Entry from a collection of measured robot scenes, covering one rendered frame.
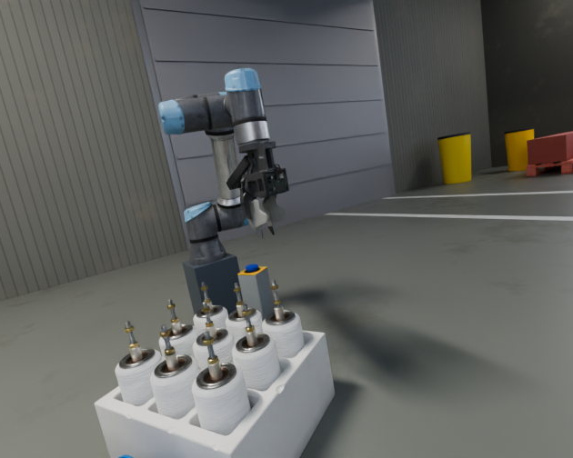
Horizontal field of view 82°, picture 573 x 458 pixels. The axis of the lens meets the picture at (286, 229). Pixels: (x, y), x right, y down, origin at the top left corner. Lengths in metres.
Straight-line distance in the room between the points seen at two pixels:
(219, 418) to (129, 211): 2.85
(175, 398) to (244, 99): 0.61
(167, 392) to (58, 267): 2.73
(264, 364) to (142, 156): 2.89
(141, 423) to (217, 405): 0.19
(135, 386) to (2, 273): 2.69
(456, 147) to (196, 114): 4.91
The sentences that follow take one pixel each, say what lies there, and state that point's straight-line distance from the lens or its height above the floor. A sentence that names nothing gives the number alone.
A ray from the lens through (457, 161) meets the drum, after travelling 5.52.
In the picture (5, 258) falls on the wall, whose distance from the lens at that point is 3.42.
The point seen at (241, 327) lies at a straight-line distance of 0.88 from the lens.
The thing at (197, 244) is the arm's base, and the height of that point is 0.38.
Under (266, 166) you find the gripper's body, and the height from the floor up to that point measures 0.62.
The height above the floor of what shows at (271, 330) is 0.24.
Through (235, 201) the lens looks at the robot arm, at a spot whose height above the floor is 0.52.
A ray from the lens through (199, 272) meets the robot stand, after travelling 1.33.
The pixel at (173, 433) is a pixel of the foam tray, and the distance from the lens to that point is 0.73.
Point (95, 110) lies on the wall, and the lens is 3.47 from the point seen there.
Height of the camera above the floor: 0.60
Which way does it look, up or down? 10 degrees down
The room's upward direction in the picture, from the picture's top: 10 degrees counter-clockwise
